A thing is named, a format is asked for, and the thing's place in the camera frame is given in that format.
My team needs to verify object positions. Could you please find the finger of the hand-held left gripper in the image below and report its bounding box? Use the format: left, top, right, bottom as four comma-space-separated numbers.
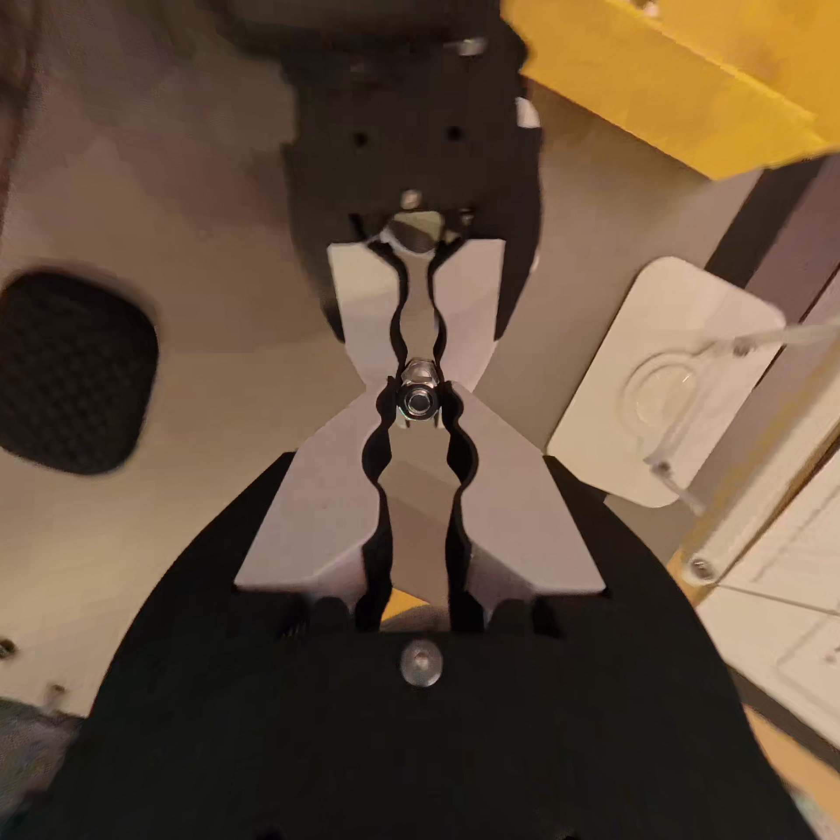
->
327, 241, 409, 389
430, 239, 508, 389

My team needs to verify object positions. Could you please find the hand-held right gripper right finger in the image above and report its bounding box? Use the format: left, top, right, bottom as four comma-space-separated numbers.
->
440, 381, 606, 628

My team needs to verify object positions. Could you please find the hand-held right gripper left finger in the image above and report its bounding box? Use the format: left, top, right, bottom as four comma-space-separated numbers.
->
237, 378, 401, 628

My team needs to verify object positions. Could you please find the silver hex nut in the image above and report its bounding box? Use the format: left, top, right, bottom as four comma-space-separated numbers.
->
398, 385, 445, 425

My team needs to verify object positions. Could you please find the yellow plastic bin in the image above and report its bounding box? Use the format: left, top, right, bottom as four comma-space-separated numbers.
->
503, 0, 840, 181

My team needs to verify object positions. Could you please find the wooden document stand white base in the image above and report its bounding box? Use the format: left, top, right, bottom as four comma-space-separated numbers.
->
549, 256, 840, 788

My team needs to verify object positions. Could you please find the printed instruction sheet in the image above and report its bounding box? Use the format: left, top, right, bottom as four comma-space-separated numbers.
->
703, 453, 840, 716

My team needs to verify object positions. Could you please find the black round pad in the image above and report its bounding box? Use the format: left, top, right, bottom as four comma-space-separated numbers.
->
0, 269, 161, 476

